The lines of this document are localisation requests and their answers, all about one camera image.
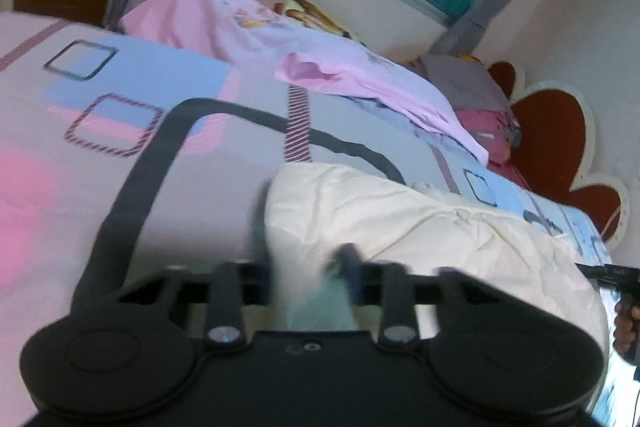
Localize cream white puffy jacket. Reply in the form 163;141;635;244
264;164;608;350

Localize person right hand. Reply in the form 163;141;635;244
613;301;640;357

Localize red heart headboard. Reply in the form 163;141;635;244
488;61;630;251

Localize patterned bed sheet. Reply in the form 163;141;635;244
1;13;608;426

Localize pink blanket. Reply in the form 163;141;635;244
120;0;489;165

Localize yellow patterned pillow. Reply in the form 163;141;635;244
273;0;363;44

